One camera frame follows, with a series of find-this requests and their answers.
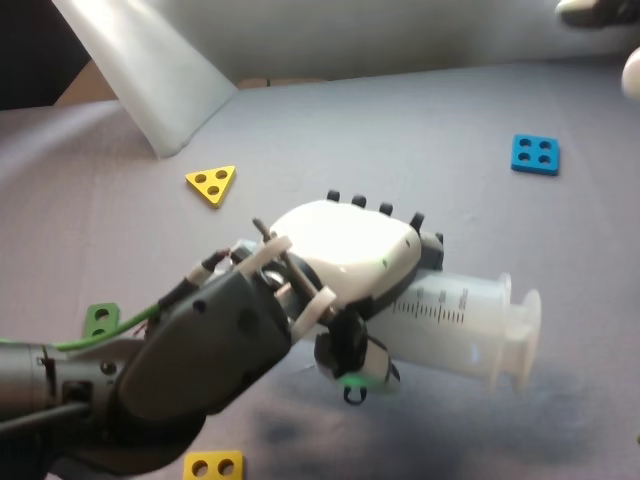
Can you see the green rectangular two-hole block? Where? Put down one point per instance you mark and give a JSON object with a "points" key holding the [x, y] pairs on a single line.
{"points": [[91, 327]]}

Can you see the blue square four-hole block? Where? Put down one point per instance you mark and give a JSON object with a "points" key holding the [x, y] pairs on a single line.
{"points": [[536, 155]]}

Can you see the grey table cloth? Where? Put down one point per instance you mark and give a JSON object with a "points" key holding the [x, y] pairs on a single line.
{"points": [[375, 135]]}

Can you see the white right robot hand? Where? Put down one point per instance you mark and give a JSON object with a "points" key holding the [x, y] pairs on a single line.
{"points": [[600, 12]]}

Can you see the white translucent plastic panel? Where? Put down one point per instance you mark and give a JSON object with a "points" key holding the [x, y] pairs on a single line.
{"points": [[150, 75]]}

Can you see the large clear plastic syringe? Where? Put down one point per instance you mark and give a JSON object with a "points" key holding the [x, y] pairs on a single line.
{"points": [[450, 330]]}

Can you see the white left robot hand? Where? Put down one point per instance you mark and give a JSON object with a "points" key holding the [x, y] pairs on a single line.
{"points": [[345, 245]]}

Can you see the yellow triangular three-hole block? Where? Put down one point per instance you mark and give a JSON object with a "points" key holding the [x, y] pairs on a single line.
{"points": [[214, 181]]}

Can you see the yellow rectangular two-hole block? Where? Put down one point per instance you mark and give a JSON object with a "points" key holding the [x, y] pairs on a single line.
{"points": [[214, 459]]}

